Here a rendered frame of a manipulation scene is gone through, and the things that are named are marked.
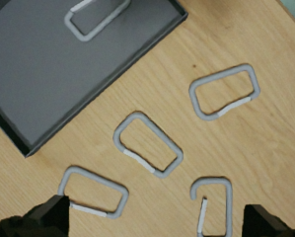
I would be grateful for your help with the grey tray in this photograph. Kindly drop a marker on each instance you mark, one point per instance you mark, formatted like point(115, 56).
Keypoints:
point(47, 74)

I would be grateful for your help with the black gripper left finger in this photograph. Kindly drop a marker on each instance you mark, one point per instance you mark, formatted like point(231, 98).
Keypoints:
point(53, 215)

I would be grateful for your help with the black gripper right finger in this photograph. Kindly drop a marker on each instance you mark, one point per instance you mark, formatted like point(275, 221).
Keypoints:
point(258, 222)

